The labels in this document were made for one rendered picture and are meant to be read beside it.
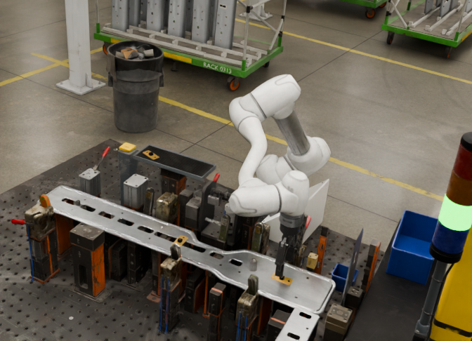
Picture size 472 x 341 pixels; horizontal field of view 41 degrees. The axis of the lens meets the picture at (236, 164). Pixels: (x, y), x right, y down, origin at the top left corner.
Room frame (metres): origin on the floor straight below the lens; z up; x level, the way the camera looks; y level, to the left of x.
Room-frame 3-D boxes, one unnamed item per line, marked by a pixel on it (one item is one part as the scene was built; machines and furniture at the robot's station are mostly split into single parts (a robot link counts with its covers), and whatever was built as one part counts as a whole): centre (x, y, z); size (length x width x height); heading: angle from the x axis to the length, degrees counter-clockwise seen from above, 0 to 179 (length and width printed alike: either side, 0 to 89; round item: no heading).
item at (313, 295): (2.12, 0.23, 1.00); 1.38 x 0.22 x 0.02; 67
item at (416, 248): (2.10, -0.77, 1.10); 0.30 x 0.17 x 0.13; 159
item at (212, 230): (2.27, 0.03, 0.94); 0.18 x 0.13 x 0.49; 67
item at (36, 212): (2.18, 0.82, 0.88); 0.15 x 0.11 x 0.36; 157
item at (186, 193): (2.35, 0.21, 0.90); 0.05 x 0.05 x 0.40; 67
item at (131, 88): (5.13, 0.95, 0.36); 0.54 x 0.50 x 0.73; 149
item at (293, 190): (1.93, -0.21, 1.41); 0.13 x 0.11 x 0.16; 112
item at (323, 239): (2.04, -0.37, 0.95); 0.03 x 0.01 x 0.50; 67
